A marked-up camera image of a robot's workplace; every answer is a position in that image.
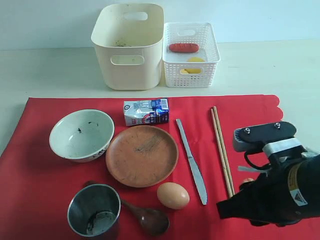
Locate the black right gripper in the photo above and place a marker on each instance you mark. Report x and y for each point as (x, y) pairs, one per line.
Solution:
(282, 199)

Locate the orange fried chicken piece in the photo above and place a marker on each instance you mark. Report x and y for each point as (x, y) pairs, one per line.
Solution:
(247, 180)

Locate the yellow lemon piece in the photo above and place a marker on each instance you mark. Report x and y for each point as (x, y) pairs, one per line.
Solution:
(192, 70)

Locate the red sausage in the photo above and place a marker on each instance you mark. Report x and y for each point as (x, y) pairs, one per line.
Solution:
(183, 47)

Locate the silver table knife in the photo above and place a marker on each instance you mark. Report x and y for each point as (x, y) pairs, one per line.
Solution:
(196, 173)

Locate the brown egg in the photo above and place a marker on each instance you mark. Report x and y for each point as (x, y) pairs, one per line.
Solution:
(173, 195)

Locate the dark wooden spoon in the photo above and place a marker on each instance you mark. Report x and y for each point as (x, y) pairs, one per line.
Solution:
(153, 221)

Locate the brown wooden plate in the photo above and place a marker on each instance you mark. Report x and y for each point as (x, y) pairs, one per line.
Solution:
(141, 156)

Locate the blue white milk carton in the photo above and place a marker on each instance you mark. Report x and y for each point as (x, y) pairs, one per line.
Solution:
(146, 112)

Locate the white perforated plastic basket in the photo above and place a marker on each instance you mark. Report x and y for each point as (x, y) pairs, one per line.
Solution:
(200, 33)

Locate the stainless steel cup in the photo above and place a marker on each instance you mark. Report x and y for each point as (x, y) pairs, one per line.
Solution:
(94, 211)

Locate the white ceramic bowl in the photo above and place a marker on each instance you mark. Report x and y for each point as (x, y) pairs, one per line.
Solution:
(82, 136)

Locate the cream plastic bin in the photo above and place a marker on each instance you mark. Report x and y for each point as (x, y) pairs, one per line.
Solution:
(128, 42)

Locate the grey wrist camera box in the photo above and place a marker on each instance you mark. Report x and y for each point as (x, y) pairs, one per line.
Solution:
(269, 138)

